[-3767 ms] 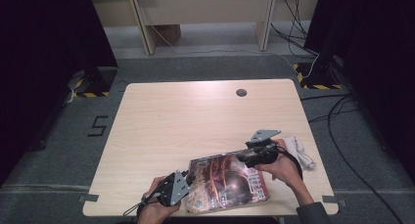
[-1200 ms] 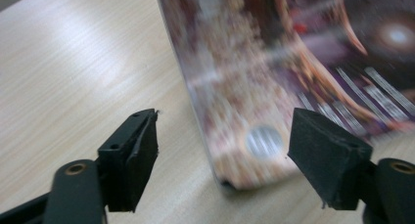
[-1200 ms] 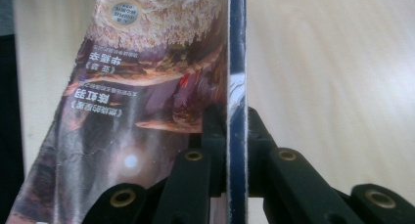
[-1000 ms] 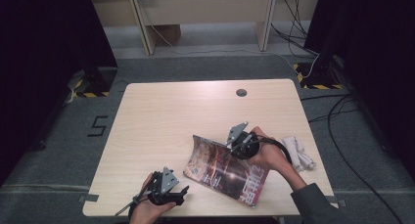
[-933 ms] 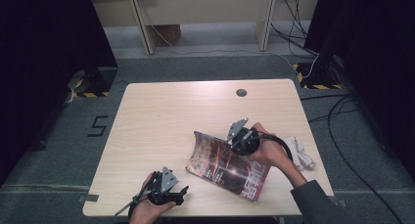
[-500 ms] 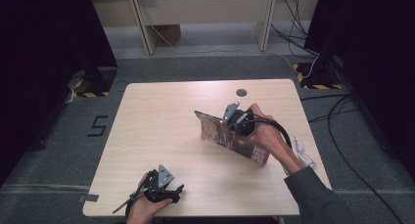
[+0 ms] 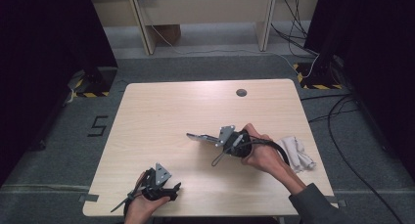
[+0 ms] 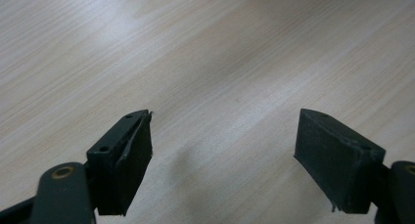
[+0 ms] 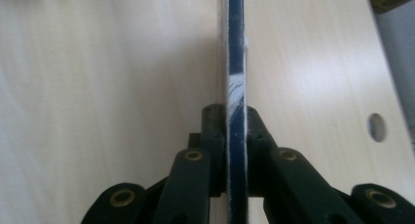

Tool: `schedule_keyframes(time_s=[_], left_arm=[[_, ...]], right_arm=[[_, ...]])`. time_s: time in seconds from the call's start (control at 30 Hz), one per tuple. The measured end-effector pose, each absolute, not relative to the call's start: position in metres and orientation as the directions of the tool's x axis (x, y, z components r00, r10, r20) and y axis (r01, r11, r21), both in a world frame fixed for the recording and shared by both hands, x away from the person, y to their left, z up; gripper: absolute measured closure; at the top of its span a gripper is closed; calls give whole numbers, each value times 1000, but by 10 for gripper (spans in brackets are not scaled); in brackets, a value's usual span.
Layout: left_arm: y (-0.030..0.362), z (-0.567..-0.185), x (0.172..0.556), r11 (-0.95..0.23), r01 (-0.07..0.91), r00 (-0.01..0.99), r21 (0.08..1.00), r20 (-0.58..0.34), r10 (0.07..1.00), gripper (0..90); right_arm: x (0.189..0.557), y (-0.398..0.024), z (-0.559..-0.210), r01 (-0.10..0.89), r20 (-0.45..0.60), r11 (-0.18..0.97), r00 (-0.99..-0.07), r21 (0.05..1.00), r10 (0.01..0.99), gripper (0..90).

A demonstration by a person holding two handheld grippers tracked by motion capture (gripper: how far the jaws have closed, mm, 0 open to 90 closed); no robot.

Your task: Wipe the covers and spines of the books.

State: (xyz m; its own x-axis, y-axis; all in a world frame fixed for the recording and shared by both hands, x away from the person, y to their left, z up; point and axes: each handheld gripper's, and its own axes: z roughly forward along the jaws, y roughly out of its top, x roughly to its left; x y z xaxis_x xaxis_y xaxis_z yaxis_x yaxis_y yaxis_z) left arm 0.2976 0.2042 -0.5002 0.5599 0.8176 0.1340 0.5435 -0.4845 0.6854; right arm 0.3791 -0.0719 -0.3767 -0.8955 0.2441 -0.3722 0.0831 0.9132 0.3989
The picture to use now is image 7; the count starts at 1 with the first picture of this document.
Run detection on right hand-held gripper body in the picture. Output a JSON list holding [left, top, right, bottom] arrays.
[[214, 124, 254, 158]]

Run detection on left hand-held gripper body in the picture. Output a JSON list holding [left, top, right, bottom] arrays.
[[141, 162, 173, 202]]

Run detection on white quilted cloth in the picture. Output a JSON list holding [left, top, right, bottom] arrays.
[[276, 135, 317, 173]]

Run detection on person's left hand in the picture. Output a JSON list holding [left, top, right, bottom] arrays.
[[123, 172, 170, 224]]

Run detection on person's right hand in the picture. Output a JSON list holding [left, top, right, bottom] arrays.
[[240, 122, 290, 178]]

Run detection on grey tape piece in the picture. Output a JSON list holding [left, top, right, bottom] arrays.
[[77, 193, 100, 203], [326, 195, 347, 208]]

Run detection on black stand with striped base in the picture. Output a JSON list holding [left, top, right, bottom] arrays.
[[293, 52, 344, 91], [67, 66, 118, 99]]

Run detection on brown cardboard box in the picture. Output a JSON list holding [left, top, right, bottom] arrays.
[[153, 23, 182, 46]]

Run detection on beige desk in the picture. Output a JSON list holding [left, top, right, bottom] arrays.
[[87, 0, 322, 57]]

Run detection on black curtain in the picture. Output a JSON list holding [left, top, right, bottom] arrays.
[[0, 0, 118, 186], [302, 0, 415, 183]]

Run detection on left hand-held gripper cable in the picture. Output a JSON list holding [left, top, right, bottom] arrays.
[[110, 180, 145, 215]]

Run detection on hand-held gripper cable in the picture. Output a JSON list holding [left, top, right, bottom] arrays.
[[110, 180, 145, 215], [210, 134, 291, 168]]

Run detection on right hand-held gripper cable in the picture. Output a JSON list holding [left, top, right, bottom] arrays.
[[210, 134, 291, 168]]

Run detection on short black floor cable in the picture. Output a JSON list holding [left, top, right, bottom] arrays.
[[307, 108, 360, 124], [300, 92, 353, 102]]

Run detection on long white floor cable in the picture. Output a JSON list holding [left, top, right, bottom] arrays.
[[138, 0, 321, 80]]

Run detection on long black floor cable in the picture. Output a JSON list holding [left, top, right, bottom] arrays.
[[327, 94, 405, 224]]

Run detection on short white cable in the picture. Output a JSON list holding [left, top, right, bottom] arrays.
[[65, 86, 76, 105]]

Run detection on bundle of black cables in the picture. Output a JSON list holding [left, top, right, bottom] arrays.
[[269, 0, 320, 60]]

